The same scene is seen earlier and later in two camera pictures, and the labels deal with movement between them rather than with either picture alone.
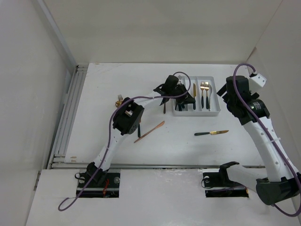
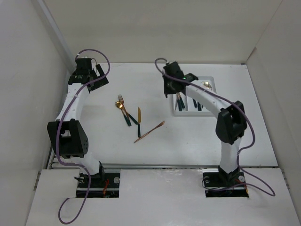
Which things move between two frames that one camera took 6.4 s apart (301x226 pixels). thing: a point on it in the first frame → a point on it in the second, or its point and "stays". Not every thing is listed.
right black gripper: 222,90 → 167,90
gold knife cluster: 211,133 → 199,108
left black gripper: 185,99 → 99,84
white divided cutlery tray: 203,90 stays
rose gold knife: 161,124 stays
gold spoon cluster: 180,106 stays
